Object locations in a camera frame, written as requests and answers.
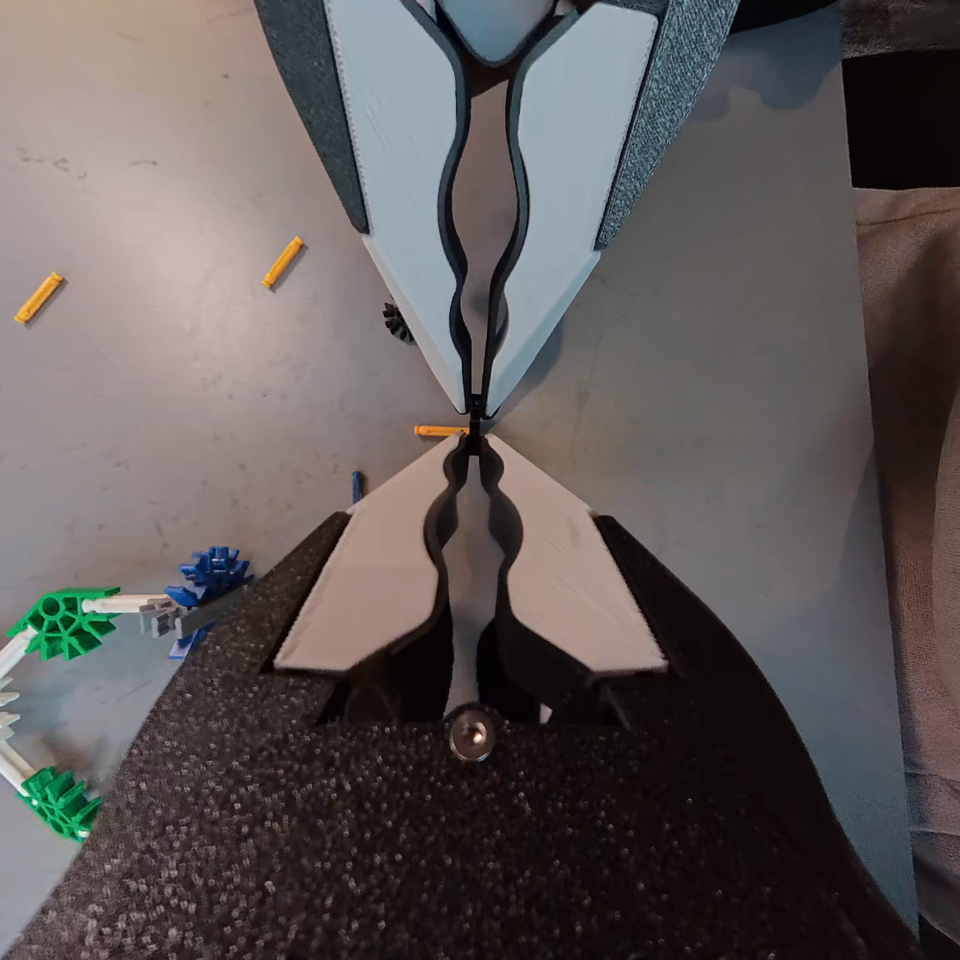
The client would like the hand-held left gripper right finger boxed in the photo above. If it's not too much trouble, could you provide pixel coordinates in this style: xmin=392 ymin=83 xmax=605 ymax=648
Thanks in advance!
xmin=478 ymin=435 xmax=669 ymax=699

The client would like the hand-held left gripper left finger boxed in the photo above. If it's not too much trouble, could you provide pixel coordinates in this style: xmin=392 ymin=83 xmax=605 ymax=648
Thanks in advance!
xmin=272 ymin=433 xmax=471 ymax=706

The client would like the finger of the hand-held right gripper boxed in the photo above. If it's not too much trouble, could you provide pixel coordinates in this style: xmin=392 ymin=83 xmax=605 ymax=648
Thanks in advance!
xmin=482 ymin=0 xmax=661 ymax=419
xmin=324 ymin=0 xmax=480 ymax=415

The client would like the person's right forearm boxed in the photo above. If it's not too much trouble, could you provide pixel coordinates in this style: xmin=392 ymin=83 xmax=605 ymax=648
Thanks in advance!
xmin=836 ymin=0 xmax=960 ymax=60

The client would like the grey desk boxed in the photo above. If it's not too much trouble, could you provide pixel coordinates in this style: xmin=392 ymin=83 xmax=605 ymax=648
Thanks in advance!
xmin=0 ymin=0 xmax=920 ymax=939

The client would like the colourful toy rod model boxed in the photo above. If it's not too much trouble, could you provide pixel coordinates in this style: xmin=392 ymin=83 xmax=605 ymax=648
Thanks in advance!
xmin=0 ymin=546 xmax=252 ymax=841

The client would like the person's beige shirt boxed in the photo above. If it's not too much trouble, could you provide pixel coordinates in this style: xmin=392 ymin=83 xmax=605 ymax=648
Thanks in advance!
xmin=853 ymin=186 xmax=960 ymax=939

